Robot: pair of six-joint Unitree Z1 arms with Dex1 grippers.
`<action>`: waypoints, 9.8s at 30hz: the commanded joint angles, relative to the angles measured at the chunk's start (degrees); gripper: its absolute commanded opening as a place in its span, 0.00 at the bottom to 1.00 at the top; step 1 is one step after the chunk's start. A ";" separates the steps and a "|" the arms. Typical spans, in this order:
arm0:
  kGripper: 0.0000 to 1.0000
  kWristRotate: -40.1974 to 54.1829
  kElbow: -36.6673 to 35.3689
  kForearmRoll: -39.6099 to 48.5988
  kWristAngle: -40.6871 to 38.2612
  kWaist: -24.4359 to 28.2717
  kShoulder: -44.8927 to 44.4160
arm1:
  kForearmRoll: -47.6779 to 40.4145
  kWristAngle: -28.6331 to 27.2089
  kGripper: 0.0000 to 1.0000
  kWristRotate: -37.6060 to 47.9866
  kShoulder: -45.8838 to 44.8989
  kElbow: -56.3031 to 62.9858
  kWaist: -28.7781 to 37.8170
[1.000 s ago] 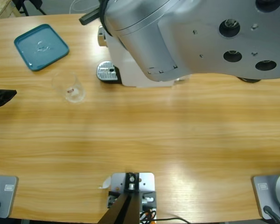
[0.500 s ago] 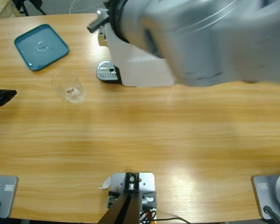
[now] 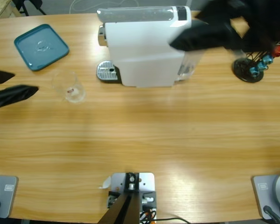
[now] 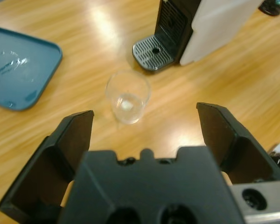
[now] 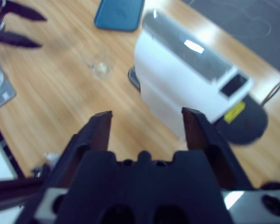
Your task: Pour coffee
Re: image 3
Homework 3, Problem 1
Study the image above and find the orange cable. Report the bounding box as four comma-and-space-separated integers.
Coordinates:
140, 209, 157, 221

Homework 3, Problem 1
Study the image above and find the white paper tag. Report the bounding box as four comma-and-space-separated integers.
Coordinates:
98, 176, 112, 190

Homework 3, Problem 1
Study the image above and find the teal square tray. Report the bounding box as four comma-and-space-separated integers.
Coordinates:
13, 23, 70, 72

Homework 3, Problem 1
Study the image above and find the light wooden crate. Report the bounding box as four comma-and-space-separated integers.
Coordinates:
0, 0, 21, 21

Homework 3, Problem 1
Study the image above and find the black chair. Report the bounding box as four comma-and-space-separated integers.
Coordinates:
15, 0, 47, 16

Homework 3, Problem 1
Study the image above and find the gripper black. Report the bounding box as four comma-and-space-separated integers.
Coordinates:
169, 0, 280, 53

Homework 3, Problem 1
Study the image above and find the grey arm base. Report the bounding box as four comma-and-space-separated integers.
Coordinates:
251, 172, 280, 220
0, 175, 19, 219

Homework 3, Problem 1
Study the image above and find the clear drinking glass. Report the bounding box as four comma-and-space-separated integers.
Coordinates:
51, 70, 87, 104

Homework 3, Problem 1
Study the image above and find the white block with dark post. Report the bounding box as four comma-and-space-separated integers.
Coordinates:
98, 172, 157, 224

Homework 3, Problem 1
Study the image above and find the thin black cable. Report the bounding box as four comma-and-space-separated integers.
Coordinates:
154, 217, 189, 224

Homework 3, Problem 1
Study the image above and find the black capsule holder with rods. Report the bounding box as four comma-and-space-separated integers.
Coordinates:
232, 42, 280, 84

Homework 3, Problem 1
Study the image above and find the red coffee capsule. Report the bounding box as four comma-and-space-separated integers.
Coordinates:
271, 44, 280, 58

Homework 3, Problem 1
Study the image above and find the white capsule coffee machine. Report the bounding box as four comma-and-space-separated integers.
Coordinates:
96, 5, 192, 89

